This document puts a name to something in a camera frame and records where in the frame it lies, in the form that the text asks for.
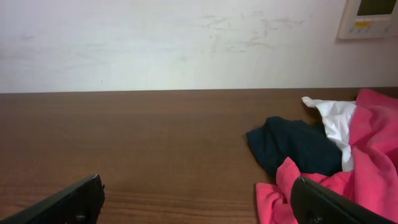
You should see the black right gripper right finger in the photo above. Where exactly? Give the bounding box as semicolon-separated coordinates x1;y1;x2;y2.
290;177;394;224

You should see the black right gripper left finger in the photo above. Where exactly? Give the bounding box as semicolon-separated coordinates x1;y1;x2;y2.
1;174;105;224

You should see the red printed t-shirt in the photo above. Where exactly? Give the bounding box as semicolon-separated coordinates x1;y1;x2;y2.
256;89;397;223

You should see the dark navy garment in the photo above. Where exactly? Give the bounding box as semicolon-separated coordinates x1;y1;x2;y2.
246;116;342;179

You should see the white printed t-shirt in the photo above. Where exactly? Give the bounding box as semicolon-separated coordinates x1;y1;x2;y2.
302;96;357;172

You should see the white wall control panel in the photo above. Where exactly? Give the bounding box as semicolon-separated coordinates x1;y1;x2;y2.
337;0;397;40

